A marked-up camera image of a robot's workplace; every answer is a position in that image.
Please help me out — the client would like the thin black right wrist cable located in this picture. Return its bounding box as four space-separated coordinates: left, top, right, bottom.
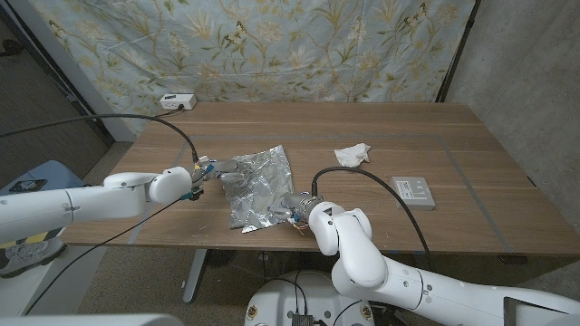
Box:
333 299 363 326

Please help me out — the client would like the white table leg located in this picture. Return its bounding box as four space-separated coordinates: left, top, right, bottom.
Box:
182 248 208 303

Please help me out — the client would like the floral print backdrop cloth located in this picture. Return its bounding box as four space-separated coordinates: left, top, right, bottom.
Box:
26 0 477 136

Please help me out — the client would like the black backdrop stand pole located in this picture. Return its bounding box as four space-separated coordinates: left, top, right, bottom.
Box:
435 0 481 103

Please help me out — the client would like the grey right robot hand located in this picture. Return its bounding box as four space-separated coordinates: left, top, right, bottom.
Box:
266 191 324 227

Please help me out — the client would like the white power outlet box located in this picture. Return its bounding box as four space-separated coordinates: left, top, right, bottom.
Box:
159 93 198 111

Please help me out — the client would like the white robot chest panel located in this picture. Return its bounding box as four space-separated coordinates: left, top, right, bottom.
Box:
0 313 185 326

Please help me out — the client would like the flat grey labelled box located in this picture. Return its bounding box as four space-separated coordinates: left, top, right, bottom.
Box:
391 176 437 212

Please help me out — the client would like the white domed robot base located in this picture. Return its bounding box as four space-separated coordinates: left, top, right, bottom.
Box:
244 270 376 326

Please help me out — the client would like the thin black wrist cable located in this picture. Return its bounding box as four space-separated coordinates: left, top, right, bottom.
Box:
333 299 363 326
24 192 205 316

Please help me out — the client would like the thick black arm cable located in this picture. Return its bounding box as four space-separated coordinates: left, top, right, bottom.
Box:
0 112 200 165
310 166 432 269

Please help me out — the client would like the crinkled aluminum foil sheet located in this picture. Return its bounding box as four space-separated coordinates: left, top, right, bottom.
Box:
221 144 295 235

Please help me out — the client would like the thin black left wrist cable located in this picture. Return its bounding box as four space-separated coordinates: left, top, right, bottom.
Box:
24 192 205 316

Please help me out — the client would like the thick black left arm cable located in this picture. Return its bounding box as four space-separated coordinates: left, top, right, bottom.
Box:
0 112 200 165

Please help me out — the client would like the black outlet box cord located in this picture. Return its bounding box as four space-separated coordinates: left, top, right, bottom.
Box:
150 104 185 121

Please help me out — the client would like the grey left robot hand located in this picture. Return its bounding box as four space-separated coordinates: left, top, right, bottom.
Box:
193 156 255 187

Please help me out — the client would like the grey sneaker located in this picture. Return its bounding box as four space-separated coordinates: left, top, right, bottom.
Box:
0 235 67 278

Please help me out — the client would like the crumpled white tissue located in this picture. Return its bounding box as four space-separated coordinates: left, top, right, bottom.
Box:
333 142 372 171

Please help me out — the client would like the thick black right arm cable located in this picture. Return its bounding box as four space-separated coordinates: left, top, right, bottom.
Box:
310 166 432 269

